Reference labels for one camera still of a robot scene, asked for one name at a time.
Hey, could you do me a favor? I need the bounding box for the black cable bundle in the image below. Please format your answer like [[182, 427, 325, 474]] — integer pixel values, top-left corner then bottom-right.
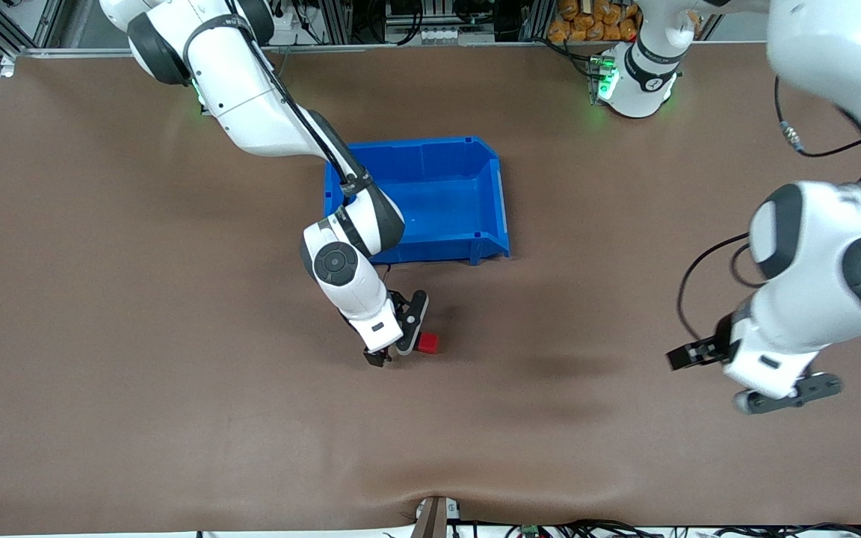
[[505, 519, 861, 538]]

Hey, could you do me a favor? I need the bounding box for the aluminium table edge rail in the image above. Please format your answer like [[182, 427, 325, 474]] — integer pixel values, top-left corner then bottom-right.
[[18, 40, 775, 58]]

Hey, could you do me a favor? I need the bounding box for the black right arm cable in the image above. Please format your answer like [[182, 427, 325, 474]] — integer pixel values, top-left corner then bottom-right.
[[225, 0, 371, 197]]

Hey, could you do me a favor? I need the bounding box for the blue plastic storage bin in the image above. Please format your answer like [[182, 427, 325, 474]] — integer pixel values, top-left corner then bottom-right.
[[324, 136, 511, 267]]

